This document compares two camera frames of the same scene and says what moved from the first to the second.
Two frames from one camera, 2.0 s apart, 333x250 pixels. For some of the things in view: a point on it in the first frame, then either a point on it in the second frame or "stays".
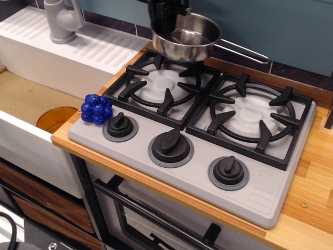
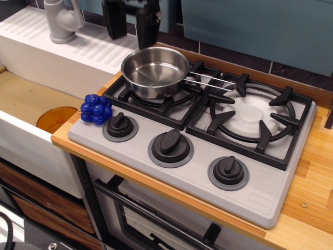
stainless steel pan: (194, 38) to (158, 73)
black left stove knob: (120, 128) stays
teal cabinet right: (295, 33) stays
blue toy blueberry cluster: (96, 108) stays
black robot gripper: (165, 18) to (148, 20)
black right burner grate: (263, 122) stays
